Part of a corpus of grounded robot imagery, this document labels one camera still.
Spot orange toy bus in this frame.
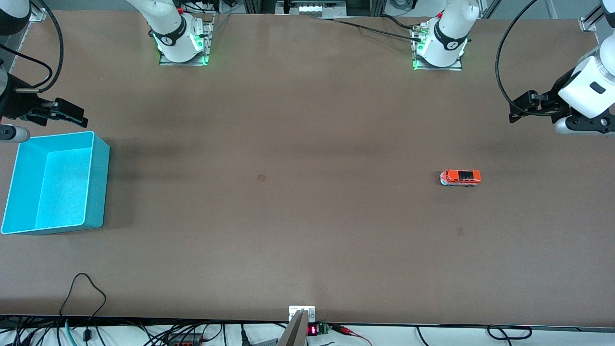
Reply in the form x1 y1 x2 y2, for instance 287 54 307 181
440 170 481 187

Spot blue plastic box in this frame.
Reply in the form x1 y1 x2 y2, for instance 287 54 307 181
1 131 111 235

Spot aluminium rack with lights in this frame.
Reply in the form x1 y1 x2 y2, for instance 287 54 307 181
275 0 347 18

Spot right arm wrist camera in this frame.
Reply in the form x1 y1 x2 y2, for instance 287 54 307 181
0 125 30 143

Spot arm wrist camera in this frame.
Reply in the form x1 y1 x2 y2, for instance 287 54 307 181
0 125 30 143
554 114 615 136

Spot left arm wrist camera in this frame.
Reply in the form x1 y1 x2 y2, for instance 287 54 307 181
554 114 615 136

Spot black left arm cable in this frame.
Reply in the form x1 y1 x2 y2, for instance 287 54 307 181
495 0 558 117

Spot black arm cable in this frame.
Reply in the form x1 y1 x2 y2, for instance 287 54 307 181
495 0 558 117
0 0 64 94

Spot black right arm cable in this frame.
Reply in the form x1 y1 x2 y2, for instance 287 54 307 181
0 0 64 94

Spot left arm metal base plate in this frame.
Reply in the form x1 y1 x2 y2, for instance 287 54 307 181
412 23 464 72

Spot aluminium frame corner bracket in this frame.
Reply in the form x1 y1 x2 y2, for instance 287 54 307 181
579 0 607 33

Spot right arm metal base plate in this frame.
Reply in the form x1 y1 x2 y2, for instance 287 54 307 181
160 14 215 66

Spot thin black looped cable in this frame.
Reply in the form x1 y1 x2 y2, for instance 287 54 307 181
59 273 107 343

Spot long black table cable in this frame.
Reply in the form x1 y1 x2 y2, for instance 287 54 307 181
310 16 423 43

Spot black coiled cable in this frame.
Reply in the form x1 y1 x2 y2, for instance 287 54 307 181
487 325 533 341

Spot red clip lead wires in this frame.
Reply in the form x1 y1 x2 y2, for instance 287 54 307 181
330 324 373 346

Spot white mount bracket plate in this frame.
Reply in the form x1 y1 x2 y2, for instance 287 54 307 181
289 306 316 323

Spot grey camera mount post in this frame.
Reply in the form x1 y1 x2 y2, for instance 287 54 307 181
278 309 308 346

